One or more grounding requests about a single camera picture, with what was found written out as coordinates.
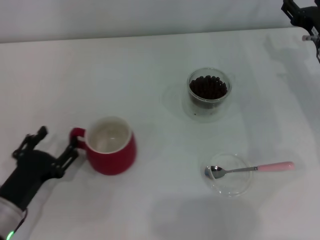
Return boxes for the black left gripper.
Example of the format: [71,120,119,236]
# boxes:
[0,125,79,211]

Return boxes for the red ceramic mug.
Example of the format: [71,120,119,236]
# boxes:
[69,116,138,176]

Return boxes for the pink handled metal spoon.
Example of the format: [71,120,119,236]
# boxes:
[203,161,295,180]

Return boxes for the clear glass saucer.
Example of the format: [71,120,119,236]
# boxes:
[201,152,252,198]

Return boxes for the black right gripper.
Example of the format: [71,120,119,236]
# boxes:
[280,0,320,33]

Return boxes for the dark coffee beans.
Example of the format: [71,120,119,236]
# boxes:
[188,74,228,111]

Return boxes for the clear glass cup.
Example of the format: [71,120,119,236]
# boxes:
[182,67,237,123]

